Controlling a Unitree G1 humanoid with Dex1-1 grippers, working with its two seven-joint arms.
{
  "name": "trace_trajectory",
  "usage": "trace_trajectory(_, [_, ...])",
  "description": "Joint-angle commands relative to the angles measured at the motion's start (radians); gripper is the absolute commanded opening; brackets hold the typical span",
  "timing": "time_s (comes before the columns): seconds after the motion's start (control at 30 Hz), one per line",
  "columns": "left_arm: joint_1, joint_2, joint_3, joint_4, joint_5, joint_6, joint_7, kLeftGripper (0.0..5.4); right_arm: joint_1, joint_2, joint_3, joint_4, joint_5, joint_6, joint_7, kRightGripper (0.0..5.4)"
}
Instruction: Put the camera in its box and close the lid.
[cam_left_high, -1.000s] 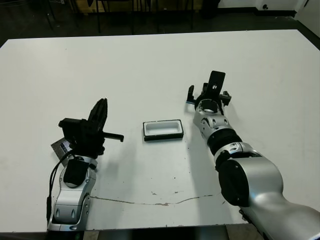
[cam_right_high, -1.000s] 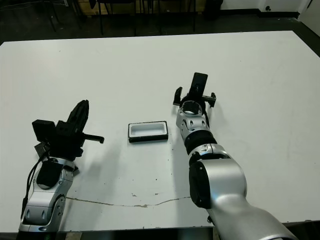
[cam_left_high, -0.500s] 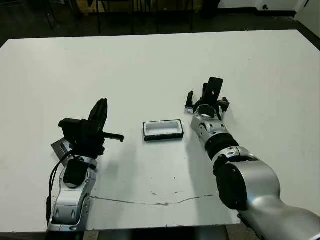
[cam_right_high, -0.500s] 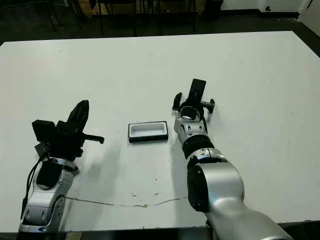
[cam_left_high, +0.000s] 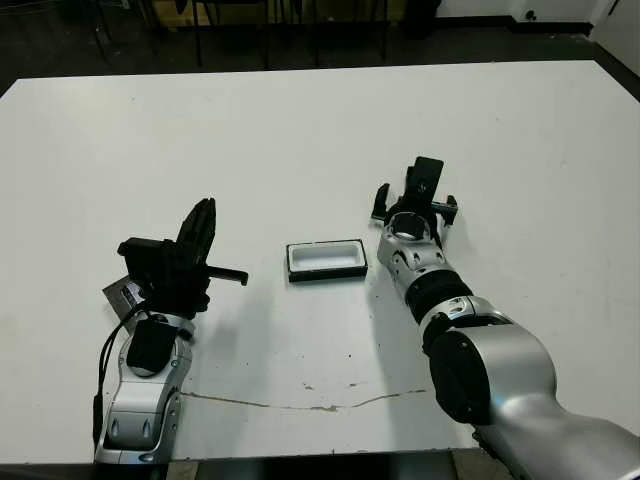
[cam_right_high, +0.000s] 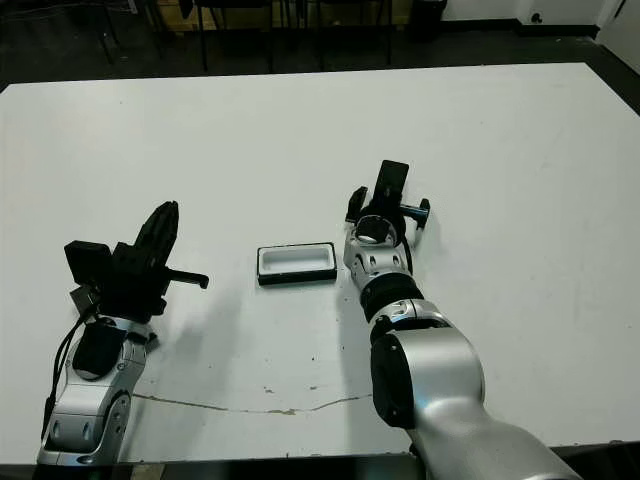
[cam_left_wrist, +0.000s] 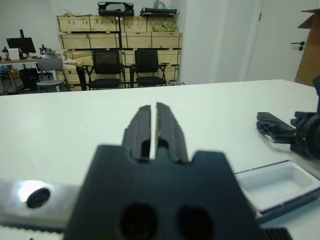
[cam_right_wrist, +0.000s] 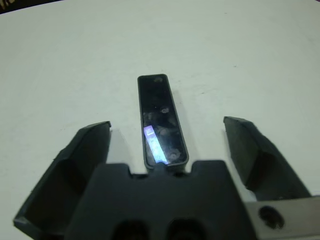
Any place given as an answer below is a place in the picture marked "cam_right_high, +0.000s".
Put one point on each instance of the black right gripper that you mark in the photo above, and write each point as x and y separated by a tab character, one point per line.
385	207

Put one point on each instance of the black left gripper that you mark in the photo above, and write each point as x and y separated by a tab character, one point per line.
135	285

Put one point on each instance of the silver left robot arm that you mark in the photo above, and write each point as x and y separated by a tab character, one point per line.
90	400

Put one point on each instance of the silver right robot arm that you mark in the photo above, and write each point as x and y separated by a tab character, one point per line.
435	370

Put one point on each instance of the black box with white insert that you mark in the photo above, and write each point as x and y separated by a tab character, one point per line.
295	262

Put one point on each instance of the black waste bin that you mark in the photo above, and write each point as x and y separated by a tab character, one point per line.
427	20

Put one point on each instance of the wooden shipping crate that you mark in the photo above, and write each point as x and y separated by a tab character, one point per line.
170	15

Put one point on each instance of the black floor door stop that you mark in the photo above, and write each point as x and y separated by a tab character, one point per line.
536	18

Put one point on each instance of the grey robot lower body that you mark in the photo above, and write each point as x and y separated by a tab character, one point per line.
250	470

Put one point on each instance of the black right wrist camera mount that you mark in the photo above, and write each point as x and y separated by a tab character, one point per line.
392	180

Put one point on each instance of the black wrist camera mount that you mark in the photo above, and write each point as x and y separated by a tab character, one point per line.
392	180
87	262

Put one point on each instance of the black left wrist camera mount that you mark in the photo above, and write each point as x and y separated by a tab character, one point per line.
87	262

